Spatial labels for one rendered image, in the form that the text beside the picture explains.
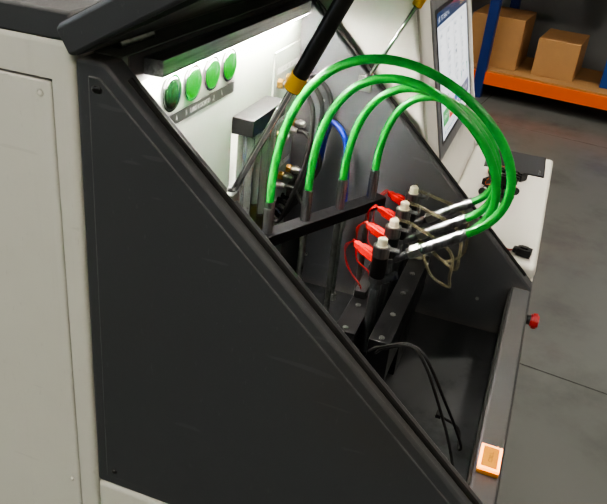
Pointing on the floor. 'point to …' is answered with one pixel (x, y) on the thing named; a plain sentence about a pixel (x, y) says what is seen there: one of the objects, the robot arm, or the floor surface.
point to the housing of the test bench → (27, 262)
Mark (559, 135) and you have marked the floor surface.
